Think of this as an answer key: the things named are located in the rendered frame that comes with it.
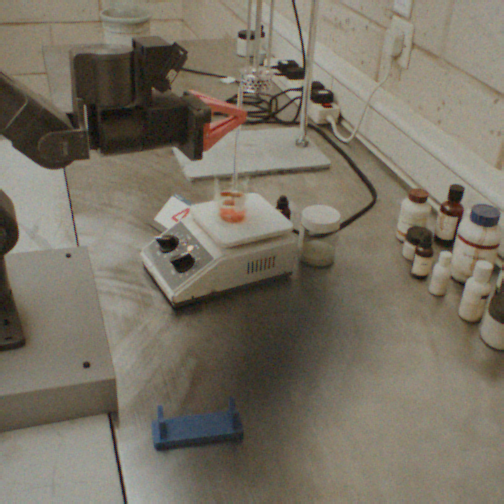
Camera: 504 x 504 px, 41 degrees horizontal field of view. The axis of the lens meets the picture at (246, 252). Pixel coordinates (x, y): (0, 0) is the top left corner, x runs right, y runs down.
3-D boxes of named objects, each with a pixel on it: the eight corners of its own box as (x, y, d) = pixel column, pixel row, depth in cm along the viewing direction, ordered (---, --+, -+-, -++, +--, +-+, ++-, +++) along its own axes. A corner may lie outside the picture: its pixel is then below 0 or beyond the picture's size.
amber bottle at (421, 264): (408, 268, 106) (416, 227, 102) (426, 268, 106) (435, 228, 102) (412, 279, 103) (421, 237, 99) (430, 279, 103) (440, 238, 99)
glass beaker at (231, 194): (254, 217, 100) (257, 168, 96) (237, 233, 96) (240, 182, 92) (219, 207, 102) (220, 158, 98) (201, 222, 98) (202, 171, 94)
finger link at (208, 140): (230, 79, 91) (166, 85, 87) (256, 96, 86) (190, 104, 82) (227, 127, 95) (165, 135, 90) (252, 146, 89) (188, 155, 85)
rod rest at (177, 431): (153, 449, 73) (152, 426, 71) (151, 426, 76) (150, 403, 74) (244, 438, 75) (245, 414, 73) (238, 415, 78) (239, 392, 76)
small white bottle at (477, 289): (457, 319, 95) (471, 268, 90) (458, 306, 98) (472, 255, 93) (482, 325, 94) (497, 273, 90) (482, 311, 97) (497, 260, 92)
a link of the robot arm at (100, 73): (124, 40, 81) (21, 43, 77) (141, 55, 74) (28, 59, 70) (128, 132, 87) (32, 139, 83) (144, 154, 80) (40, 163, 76)
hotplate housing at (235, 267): (173, 311, 94) (172, 263, 89) (139, 264, 103) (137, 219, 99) (307, 274, 103) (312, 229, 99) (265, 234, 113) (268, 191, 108)
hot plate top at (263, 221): (222, 249, 93) (222, 244, 93) (187, 211, 102) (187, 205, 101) (296, 231, 98) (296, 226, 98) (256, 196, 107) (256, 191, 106)
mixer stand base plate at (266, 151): (187, 181, 128) (187, 176, 127) (166, 140, 144) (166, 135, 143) (332, 167, 136) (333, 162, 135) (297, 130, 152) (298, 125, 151)
